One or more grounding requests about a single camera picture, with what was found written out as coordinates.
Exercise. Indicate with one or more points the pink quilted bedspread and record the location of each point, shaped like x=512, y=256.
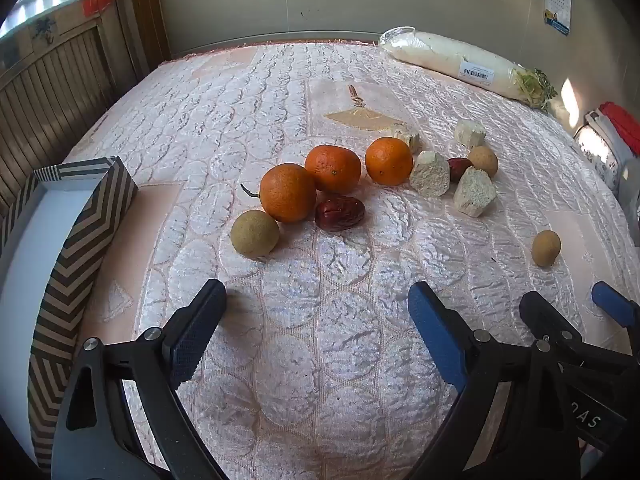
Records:
x=325, y=285

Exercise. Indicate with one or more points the red date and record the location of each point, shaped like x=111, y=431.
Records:
x=340, y=213
x=459, y=169

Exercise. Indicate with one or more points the white plastic bag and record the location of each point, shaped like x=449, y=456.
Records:
x=600, y=152

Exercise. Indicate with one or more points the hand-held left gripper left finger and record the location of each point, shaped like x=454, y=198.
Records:
x=196, y=332

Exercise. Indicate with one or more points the wooden slatted panel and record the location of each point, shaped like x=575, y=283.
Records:
x=50, y=85

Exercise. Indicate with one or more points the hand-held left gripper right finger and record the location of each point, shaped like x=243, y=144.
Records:
x=437, y=332

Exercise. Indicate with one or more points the longan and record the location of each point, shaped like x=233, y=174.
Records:
x=545, y=248
x=254, y=232
x=483, y=161

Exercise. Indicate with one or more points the red cloth item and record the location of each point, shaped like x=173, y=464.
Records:
x=622, y=122

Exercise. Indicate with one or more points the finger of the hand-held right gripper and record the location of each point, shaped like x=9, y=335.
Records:
x=542, y=312
x=612, y=305

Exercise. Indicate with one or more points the striped cardboard box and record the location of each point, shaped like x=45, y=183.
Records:
x=85, y=240

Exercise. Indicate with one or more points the orange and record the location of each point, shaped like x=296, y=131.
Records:
x=287, y=192
x=388, y=161
x=332, y=168

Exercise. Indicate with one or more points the white yam chunk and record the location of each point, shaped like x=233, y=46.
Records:
x=407, y=137
x=470, y=135
x=474, y=191
x=429, y=172

